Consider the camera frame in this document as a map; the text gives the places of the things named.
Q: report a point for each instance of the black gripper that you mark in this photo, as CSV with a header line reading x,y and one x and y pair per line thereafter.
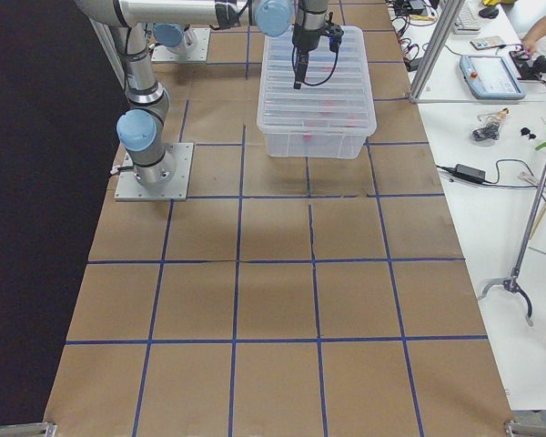
x,y
305,39

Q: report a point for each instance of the clear plastic box lid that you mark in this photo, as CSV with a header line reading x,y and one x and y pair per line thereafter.
x,y
342,78

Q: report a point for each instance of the clear plastic storage box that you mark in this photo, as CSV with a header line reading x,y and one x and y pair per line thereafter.
x,y
322,145

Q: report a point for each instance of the person hand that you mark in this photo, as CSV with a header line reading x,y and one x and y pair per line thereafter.
x,y
529,45

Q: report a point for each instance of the teach pendant tablet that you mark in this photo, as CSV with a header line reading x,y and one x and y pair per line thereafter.
x,y
490,78

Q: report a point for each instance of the black power adapter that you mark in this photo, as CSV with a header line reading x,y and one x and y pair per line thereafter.
x,y
470,174

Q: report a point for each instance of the reacher grabber tool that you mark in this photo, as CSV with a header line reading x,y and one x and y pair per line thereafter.
x,y
510,283

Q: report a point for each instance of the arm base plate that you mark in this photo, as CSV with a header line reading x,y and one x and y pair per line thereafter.
x,y
167,180
199,55

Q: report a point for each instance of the aluminium frame post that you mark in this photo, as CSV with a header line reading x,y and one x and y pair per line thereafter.
x,y
437,41

